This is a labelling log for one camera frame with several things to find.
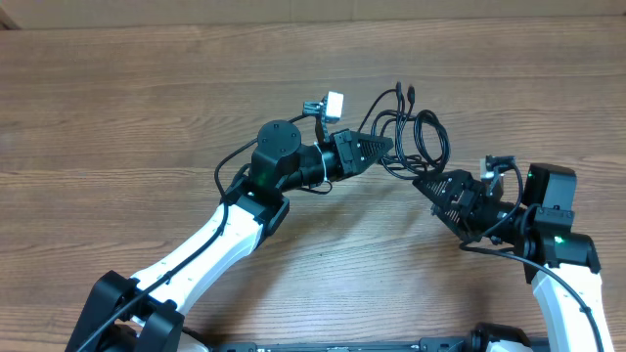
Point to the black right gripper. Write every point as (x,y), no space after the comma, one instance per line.
(456,182)

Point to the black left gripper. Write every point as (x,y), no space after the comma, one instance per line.
(350,160)

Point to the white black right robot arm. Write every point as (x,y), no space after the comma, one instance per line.
(562,267)

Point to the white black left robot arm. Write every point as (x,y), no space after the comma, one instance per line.
(146,312)

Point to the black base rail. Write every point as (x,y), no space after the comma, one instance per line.
(482,338)

